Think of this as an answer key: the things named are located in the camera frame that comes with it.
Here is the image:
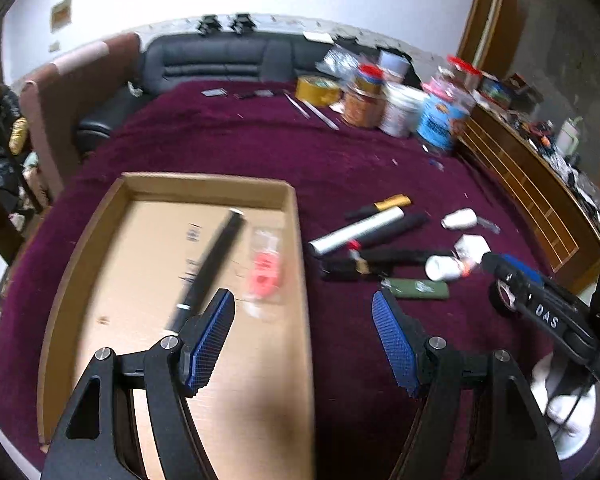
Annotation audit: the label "wooden brick-pattern bed board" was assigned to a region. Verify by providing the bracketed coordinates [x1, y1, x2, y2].
[455, 104, 600, 292]

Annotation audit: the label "metal tweezers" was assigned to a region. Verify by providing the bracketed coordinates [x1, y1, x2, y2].
[283, 91, 311, 120]

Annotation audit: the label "shallow cardboard box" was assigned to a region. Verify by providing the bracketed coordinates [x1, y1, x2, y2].
[36, 172, 317, 480]

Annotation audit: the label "white plug charger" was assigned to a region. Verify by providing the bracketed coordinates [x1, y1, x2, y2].
[454, 234, 492, 262]

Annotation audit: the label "brown leather chair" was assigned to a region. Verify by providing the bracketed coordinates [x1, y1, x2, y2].
[20, 32, 142, 202]

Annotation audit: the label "green lighter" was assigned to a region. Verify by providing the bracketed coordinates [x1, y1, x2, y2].
[382, 277, 451, 301]

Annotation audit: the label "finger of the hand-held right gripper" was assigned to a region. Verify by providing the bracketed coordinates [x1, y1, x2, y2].
[482, 252, 548, 289]
[489, 279, 534, 319]

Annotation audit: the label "small jar with red lid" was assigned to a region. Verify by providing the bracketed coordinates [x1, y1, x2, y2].
[447, 56, 483, 89]

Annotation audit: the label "beige wall switch panel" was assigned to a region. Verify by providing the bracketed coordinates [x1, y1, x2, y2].
[50, 0, 74, 34]

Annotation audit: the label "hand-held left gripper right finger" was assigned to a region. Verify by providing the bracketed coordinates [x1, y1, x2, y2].
[371, 290, 563, 480]

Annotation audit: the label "blue label plastic jar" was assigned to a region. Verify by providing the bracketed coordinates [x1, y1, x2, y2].
[416, 77, 477, 154]

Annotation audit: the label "pink item in clear packet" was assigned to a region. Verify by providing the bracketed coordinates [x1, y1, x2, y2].
[237, 227, 289, 318]

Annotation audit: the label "black marker with red ends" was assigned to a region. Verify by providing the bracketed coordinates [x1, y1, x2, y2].
[347, 212, 429, 252]

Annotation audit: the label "silver metal tube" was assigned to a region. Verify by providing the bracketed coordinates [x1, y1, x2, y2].
[308, 208, 406, 257]

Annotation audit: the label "person's right hand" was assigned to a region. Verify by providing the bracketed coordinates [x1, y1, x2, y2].
[530, 352, 598, 461]

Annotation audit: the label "wooden side furniture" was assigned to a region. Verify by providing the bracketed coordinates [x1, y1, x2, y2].
[0, 175, 47, 311]

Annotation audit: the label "clear plastic bag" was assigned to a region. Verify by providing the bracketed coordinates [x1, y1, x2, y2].
[316, 44, 367, 82]

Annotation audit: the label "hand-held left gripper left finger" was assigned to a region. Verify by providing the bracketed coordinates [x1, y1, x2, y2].
[40, 288, 237, 480]

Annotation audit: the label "white bottle with orange tip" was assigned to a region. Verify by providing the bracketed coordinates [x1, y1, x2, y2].
[425, 254, 470, 283]

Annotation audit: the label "slim black pen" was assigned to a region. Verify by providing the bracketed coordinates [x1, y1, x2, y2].
[367, 248, 455, 267]

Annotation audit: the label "pile of assorted clutter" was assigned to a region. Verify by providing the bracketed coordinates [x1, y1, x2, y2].
[480, 71, 600, 222]

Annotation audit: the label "white dropper bottle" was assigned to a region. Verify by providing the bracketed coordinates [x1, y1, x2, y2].
[441, 208, 478, 230]

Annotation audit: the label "wooden door frame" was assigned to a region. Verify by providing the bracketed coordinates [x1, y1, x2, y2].
[455, 0, 524, 81]

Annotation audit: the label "black leather sofa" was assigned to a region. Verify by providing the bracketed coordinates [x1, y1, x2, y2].
[76, 31, 381, 150]

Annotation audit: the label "white mug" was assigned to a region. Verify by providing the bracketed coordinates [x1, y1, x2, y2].
[556, 116, 584, 157]

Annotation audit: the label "yellow and black pen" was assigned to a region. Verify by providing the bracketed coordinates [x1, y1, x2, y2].
[344, 195, 412, 221]

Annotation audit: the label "long black pen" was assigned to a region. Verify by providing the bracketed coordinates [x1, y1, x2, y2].
[162, 208, 246, 334]

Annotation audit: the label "yellow tape roll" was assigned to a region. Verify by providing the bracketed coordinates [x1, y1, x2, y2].
[295, 75, 342, 107]

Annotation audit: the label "clear jar with red lid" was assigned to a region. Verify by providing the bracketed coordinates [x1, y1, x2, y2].
[356, 63, 387, 95]

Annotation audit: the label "black clamp gadget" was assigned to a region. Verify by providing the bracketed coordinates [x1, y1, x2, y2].
[229, 12, 257, 36]
[198, 14, 224, 37]

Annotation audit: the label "brown snack jar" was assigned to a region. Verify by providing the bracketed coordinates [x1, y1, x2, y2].
[341, 82, 387, 130]

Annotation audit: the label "pile of dark clothes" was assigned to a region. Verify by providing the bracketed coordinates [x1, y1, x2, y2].
[0, 84, 51, 231]

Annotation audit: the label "black rectangular case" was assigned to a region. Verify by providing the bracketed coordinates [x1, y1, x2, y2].
[320, 256, 382, 282]

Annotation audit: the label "white plastic tub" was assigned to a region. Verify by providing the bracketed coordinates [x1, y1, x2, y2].
[380, 81, 429, 137]

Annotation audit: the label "grey paper cup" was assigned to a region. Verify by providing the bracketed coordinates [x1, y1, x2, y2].
[377, 49, 412, 84]

